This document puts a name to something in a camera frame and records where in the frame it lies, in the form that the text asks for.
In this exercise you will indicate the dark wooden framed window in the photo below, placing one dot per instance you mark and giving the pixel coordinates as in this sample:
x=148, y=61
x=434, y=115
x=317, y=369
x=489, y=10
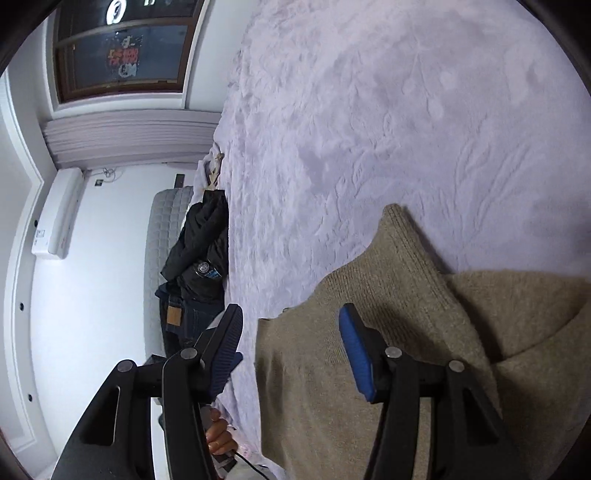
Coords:
x=129, y=55

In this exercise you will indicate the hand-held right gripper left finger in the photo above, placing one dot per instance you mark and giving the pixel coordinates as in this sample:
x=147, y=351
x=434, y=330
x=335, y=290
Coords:
x=224, y=350

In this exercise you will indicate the black jacket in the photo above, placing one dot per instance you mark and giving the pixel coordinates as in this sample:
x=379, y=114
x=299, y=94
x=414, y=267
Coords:
x=203, y=240

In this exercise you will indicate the white air conditioner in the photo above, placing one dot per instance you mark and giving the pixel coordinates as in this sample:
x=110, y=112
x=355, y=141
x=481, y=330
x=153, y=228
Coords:
x=57, y=212

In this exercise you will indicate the grey pleated curtain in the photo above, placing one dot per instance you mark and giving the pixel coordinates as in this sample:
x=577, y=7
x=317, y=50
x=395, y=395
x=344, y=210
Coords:
x=129, y=138

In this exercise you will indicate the dark blue jeans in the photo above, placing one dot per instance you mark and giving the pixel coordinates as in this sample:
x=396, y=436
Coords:
x=194, y=318

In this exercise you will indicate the beige cloth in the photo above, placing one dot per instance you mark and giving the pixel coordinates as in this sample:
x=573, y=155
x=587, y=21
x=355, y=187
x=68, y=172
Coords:
x=213, y=170

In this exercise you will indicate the person's left hand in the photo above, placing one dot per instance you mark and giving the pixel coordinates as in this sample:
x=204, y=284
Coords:
x=220, y=436

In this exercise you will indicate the lavender fleece blanket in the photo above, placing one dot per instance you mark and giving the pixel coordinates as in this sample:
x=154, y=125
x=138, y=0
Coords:
x=369, y=115

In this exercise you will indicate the grey quilted headboard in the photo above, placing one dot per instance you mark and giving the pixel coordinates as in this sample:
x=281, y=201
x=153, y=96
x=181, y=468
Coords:
x=159, y=230

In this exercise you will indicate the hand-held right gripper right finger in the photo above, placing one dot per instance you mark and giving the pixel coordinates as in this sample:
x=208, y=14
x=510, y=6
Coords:
x=358, y=355

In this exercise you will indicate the brown knit sweater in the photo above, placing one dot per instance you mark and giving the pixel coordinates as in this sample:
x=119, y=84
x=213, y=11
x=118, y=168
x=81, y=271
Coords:
x=300, y=369

